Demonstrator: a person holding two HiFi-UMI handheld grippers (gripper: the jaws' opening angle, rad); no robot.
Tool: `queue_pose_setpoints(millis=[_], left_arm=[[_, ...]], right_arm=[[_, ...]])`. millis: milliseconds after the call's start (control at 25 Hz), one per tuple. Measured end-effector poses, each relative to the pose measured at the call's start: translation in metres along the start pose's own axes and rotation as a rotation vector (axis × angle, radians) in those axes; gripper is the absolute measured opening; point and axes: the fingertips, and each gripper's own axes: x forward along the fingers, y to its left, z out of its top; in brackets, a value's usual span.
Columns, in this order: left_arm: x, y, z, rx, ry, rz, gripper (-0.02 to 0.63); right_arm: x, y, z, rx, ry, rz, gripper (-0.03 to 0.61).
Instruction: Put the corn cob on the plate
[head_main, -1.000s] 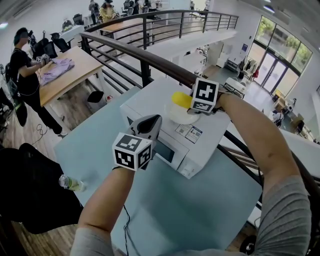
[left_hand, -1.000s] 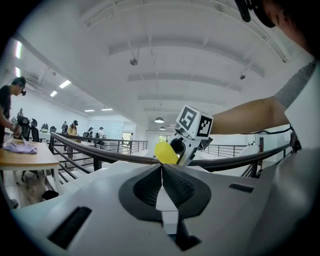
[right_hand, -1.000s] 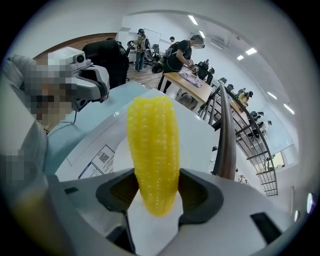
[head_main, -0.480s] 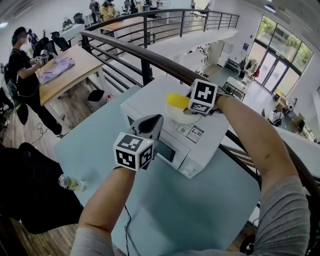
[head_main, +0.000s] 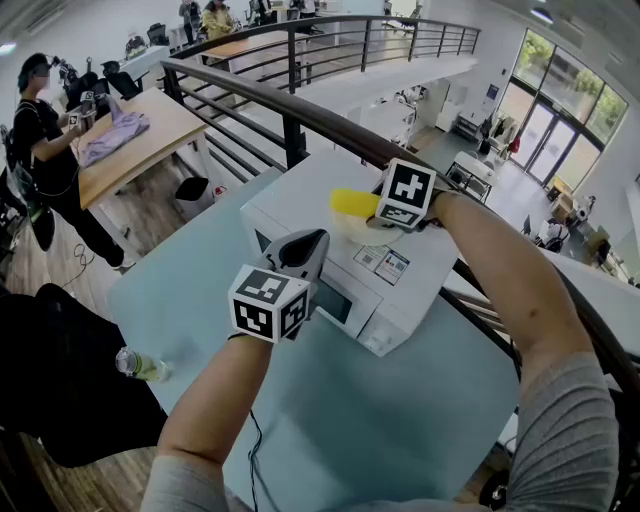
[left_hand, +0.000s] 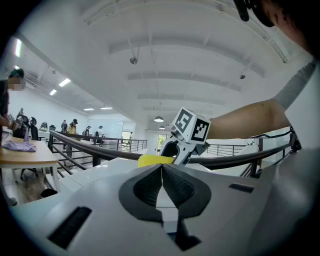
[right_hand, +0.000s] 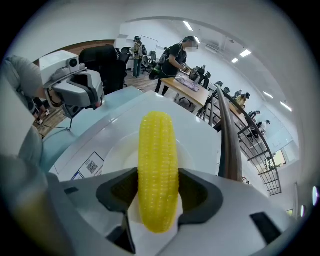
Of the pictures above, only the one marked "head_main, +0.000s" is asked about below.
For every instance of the clear drink bottle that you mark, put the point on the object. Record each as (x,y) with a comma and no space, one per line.
(142,366)

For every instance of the light blue table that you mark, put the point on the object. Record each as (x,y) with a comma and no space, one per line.
(565,440)

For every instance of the large glass window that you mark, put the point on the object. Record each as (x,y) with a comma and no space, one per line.
(565,110)

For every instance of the curved black balcony railing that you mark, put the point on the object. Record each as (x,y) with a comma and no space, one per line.
(292,60)

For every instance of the person's right forearm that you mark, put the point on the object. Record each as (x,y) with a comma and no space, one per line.
(500,270)

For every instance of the light wooden table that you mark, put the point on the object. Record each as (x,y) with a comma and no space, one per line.
(150,145)

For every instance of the black office chair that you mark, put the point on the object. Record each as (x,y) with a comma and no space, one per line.
(65,375)

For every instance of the white microwave oven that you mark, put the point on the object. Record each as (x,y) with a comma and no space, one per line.
(310,200)

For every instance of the person's left forearm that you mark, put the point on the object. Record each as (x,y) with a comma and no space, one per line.
(215,400)

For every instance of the purple cloth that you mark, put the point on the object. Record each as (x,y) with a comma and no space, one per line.
(115,132)

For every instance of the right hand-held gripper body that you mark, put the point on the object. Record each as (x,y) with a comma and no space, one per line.
(405,192)

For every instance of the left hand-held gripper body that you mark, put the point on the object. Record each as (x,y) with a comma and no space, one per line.
(265,305)

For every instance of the brown wooden table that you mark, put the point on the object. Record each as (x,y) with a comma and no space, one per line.
(250,47)

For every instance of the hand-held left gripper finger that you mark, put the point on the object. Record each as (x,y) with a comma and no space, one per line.
(317,250)
(270,252)

